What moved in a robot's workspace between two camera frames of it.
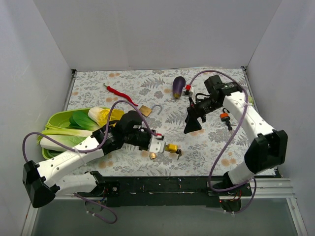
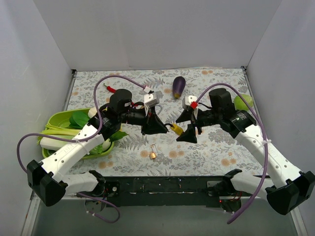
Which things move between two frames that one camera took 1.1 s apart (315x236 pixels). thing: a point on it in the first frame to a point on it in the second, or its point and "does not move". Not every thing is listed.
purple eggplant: (178, 83) does not move
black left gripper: (146, 143) to (148, 120)
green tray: (62, 119) does not move
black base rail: (166, 191) does not move
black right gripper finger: (193, 124) to (189, 135)
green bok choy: (80, 124) does not move
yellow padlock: (171, 147) to (175, 128)
